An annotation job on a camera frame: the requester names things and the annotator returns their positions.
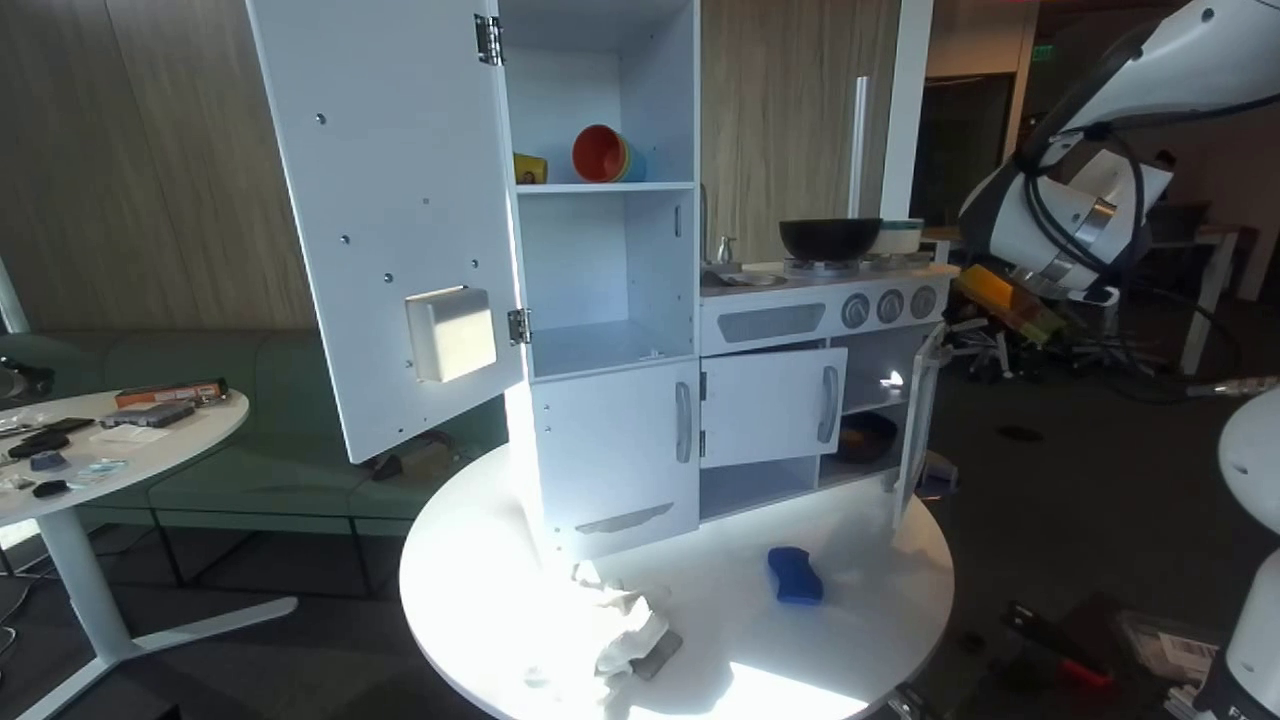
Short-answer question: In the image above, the blue sponge block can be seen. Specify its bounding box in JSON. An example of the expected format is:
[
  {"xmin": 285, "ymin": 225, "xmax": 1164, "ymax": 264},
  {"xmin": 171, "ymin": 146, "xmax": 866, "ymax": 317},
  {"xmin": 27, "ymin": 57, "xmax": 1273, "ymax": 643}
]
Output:
[{"xmin": 770, "ymin": 548, "xmax": 825, "ymax": 604}]

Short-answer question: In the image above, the white toy kitchen cabinet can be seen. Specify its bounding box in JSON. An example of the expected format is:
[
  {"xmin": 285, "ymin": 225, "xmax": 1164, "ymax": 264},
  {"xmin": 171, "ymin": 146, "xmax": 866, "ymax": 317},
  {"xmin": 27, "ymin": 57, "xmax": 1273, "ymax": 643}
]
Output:
[{"xmin": 499, "ymin": 0, "xmax": 952, "ymax": 555}]

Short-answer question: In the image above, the cream bowl with green stripe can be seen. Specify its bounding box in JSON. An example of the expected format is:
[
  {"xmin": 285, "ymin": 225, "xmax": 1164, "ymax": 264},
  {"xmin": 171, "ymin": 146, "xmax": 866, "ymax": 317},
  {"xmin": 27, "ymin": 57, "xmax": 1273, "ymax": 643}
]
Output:
[{"xmin": 874, "ymin": 221, "xmax": 926, "ymax": 257}]

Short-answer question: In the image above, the toy faucet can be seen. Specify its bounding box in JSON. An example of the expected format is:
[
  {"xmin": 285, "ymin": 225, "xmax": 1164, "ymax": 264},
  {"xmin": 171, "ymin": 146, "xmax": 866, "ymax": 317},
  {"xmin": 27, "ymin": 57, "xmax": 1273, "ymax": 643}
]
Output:
[{"xmin": 710, "ymin": 232, "xmax": 740, "ymax": 273}]

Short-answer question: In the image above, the green upholstered bench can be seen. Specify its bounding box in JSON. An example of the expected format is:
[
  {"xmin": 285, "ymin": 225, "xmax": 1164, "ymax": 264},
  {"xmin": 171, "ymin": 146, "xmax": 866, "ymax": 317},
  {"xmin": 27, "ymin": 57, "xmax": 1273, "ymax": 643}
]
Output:
[{"xmin": 0, "ymin": 331, "xmax": 505, "ymax": 533}]

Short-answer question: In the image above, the black bowl on stovetop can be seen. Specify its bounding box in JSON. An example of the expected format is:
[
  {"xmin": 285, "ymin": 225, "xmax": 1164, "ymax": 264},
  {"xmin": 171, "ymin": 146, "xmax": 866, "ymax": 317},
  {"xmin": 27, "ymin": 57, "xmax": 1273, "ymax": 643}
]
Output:
[{"xmin": 780, "ymin": 221, "xmax": 880, "ymax": 259}]

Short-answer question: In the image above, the oven door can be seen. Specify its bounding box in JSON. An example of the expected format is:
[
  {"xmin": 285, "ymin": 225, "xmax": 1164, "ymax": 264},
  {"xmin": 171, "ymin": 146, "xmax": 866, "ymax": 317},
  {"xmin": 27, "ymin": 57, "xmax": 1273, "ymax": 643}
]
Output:
[{"xmin": 894, "ymin": 325, "xmax": 944, "ymax": 524}]

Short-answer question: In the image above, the red handled tool on floor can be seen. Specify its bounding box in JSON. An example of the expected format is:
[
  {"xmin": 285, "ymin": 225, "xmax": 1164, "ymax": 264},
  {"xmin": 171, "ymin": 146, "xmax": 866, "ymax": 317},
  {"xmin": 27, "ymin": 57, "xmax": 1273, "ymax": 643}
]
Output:
[{"xmin": 1006, "ymin": 600, "xmax": 1116, "ymax": 691}]

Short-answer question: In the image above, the black and brass gripper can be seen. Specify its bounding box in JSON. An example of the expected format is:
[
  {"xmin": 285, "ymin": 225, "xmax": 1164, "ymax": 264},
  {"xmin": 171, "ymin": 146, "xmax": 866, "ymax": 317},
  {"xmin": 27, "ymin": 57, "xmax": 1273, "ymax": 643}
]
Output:
[{"xmin": 957, "ymin": 264, "xmax": 1065, "ymax": 347}]

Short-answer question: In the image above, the orange toy cup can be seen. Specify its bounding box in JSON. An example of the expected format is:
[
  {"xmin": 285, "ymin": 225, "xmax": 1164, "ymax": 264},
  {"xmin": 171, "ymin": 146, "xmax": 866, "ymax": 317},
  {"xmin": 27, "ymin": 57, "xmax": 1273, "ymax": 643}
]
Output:
[{"xmin": 574, "ymin": 123, "xmax": 627, "ymax": 184}]

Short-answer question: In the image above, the white round side table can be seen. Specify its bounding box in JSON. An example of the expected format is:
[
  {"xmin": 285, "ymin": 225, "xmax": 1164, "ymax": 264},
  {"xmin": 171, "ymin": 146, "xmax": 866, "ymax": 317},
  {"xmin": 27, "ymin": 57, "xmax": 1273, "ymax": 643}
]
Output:
[{"xmin": 0, "ymin": 381, "xmax": 303, "ymax": 720}]

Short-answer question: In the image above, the yellow toy item on shelf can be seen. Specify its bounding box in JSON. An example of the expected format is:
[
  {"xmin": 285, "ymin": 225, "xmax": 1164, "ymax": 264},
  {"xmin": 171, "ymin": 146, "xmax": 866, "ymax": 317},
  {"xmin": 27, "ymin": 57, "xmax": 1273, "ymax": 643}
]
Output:
[{"xmin": 512, "ymin": 152, "xmax": 550, "ymax": 184}]

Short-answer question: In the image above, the crumpled white cloth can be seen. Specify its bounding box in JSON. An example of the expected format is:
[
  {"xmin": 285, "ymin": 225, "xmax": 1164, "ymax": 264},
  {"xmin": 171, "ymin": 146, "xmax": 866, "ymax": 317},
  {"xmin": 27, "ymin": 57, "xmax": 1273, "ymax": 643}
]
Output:
[{"xmin": 567, "ymin": 564, "xmax": 685, "ymax": 684}]

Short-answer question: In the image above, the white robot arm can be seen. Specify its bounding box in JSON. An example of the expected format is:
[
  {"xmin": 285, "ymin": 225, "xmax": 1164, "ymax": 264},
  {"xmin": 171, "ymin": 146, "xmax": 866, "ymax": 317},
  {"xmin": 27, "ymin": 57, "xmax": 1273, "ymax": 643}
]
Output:
[{"xmin": 957, "ymin": 0, "xmax": 1280, "ymax": 309}]

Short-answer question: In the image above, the tall white fridge door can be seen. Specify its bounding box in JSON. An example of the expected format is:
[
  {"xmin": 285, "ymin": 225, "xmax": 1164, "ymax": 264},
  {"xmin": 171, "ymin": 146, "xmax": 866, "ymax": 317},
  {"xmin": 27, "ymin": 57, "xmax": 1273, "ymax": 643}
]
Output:
[{"xmin": 249, "ymin": 0, "xmax": 521, "ymax": 465}]

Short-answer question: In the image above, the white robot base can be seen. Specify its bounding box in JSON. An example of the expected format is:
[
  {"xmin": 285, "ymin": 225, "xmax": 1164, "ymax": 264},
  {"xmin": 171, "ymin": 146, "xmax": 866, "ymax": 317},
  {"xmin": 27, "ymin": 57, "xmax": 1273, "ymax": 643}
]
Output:
[{"xmin": 1192, "ymin": 390, "xmax": 1280, "ymax": 720}]

